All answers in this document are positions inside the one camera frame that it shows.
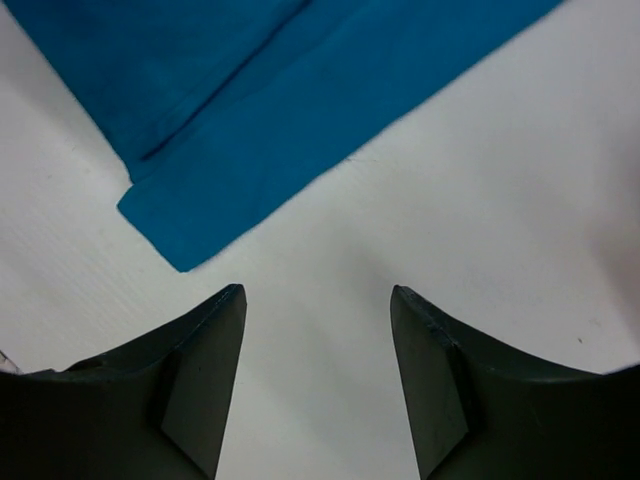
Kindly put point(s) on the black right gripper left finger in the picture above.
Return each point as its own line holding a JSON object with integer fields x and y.
{"x": 155, "y": 407}

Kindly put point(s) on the teal blue t shirt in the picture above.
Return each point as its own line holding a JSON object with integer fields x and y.
{"x": 221, "y": 111}

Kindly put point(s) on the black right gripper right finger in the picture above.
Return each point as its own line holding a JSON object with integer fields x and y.
{"x": 479, "y": 408}

